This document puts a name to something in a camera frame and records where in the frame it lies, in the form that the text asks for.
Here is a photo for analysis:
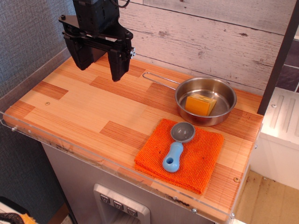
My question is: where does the clear acrylic table guard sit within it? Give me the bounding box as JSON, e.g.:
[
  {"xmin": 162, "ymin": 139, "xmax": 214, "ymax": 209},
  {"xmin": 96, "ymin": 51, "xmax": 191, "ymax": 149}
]
[{"xmin": 0, "ymin": 54, "xmax": 263, "ymax": 224}]

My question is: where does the orange folded cloth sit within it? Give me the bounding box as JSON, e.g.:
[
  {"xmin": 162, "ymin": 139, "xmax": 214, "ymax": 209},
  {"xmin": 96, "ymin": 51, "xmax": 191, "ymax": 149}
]
[{"xmin": 135, "ymin": 119, "xmax": 224, "ymax": 195}]

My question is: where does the yellow cheese block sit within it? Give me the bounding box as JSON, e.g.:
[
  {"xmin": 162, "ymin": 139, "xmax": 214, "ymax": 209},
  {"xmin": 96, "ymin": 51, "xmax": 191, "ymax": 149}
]
[{"xmin": 185, "ymin": 94, "xmax": 217, "ymax": 116}]

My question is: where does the white toy appliance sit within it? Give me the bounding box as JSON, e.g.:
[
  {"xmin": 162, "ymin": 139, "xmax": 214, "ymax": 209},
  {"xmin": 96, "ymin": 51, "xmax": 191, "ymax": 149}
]
[{"xmin": 250, "ymin": 88, "xmax": 299, "ymax": 189}]

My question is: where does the yellow black object corner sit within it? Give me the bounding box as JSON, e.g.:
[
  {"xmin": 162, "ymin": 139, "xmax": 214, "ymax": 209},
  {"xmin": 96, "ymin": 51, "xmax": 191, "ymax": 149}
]
[{"xmin": 0, "ymin": 213, "xmax": 36, "ymax": 224}]

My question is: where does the black cable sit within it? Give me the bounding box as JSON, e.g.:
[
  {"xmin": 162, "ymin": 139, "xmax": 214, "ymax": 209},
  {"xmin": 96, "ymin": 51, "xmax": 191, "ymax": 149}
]
[{"xmin": 109, "ymin": 0, "xmax": 131, "ymax": 8}]

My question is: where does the dark vertical post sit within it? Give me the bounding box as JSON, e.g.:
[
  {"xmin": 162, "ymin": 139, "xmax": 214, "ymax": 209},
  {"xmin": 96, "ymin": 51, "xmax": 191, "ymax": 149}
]
[{"xmin": 257, "ymin": 0, "xmax": 299, "ymax": 115}]

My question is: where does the grey cabinet with dispenser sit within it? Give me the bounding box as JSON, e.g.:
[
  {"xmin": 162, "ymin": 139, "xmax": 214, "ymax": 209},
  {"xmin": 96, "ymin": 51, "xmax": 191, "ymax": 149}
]
[{"xmin": 42, "ymin": 144, "xmax": 212, "ymax": 224}]

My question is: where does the blue grey toy spoon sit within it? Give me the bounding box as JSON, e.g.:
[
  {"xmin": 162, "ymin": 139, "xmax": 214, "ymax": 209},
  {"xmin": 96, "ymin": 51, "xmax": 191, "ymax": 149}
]
[{"xmin": 162, "ymin": 122, "xmax": 195, "ymax": 173}]

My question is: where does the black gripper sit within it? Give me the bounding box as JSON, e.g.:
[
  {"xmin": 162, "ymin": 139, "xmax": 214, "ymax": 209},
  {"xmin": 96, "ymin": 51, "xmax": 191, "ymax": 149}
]
[{"xmin": 59, "ymin": 0, "xmax": 134, "ymax": 82}]

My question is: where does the small steel pan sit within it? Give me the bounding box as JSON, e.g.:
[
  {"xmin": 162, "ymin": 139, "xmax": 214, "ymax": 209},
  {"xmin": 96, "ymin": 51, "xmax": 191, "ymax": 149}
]
[{"xmin": 142, "ymin": 72, "xmax": 237, "ymax": 126}]

